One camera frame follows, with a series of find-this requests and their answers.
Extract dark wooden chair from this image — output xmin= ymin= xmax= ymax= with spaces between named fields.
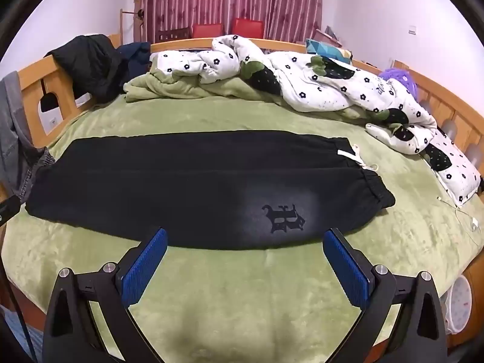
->
xmin=157 ymin=28 xmax=190 ymax=43

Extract small black object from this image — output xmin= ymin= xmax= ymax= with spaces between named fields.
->
xmin=40 ymin=93 xmax=60 ymax=113

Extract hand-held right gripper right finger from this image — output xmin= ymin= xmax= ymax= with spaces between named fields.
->
xmin=323 ymin=228 xmax=460 ymax=363

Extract black pants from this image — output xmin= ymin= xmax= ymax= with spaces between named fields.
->
xmin=25 ymin=129 xmax=396 ymax=251

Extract wooden coat rack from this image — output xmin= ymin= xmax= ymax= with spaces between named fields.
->
xmin=120 ymin=8 xmax=146 ymax=46

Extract grey garment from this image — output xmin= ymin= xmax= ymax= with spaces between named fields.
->
xmin=0 ymin=71 xmax=57 ymax=202

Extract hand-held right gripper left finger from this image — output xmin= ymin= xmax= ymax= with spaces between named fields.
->
xmin=43 ymin=227 xmax=168 ymax=363

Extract white floral quilt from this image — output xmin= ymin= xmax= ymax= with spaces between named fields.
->
xmin=149 ymin=35 xmax=484 ymax=207

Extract red chair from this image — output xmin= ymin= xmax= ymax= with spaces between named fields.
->
xmin=231 ymin=18 xmax=265 ymax=40
xmin=192 ymin=23 xmax=224 ymax=40

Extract purple fuzzy cushion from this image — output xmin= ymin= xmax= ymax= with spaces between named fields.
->
xmin=378 ymin=67 xmax=421 ymax=101

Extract white charging cable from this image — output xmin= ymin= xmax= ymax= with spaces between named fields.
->
xmin=437 ymin=196 xmax=484 ymax=232

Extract black cable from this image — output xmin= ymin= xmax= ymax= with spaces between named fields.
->
xmin=0 ymin=256 xmax=38 ymax=363

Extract teal patterned pillow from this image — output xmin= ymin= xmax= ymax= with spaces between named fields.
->
xmin=306 ymin=38 xmax=354 ymax=65

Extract navy blue cloth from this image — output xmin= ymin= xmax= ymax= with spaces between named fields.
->
xmin=116 ymin=41 xmax=152 ymax=84

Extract black jacket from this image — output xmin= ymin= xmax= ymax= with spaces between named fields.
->
xmin=44 ymin=35 xmax=126 ymax=104

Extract green fleece bed blanket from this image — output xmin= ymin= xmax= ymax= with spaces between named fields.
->
xmin=0 ymin=74 xmax=484 ymax=363

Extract wooden bed frame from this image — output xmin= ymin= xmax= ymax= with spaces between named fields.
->
xmin=0 ymin=33 xmax=484 ymax=348

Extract white plastic basket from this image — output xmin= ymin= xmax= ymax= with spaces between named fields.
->
xmin=445 ymin=274 xmax=474 ymax=335

